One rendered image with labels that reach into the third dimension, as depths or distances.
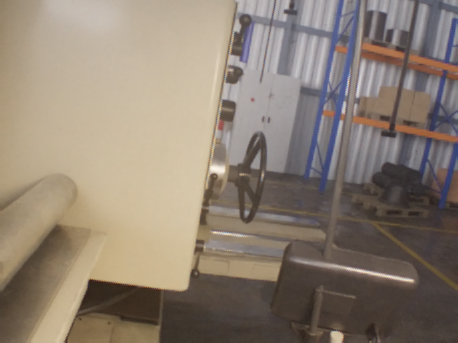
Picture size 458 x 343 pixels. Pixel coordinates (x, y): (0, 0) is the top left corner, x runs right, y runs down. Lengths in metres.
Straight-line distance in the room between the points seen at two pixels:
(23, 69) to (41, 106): 0.10
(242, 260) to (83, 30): 1.68
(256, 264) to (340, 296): 1.38
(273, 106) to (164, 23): 7.59
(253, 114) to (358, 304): 7.56
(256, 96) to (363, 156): 3.09
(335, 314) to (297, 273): 0.17
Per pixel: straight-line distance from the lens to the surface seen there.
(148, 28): 1.06
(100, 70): 1.07
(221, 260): 2.38
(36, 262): 0.92
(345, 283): 1.06
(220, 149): 1.56
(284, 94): 8.62
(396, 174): 9.10
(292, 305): 1.12
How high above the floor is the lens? 1.64
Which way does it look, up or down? 10 degrees down
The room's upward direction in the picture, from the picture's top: 10 degrees clockwise
